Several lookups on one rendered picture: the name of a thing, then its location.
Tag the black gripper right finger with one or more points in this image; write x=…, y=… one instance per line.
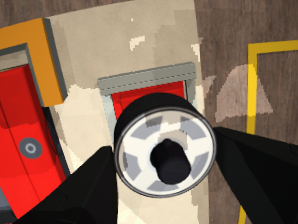
x=263, y=174

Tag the yellow tape outline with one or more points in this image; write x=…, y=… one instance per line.
x=252, y=50

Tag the black wheel with grey hub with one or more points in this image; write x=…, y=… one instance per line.
x=146, y=122

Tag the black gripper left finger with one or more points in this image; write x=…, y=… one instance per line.
x=88, y=196

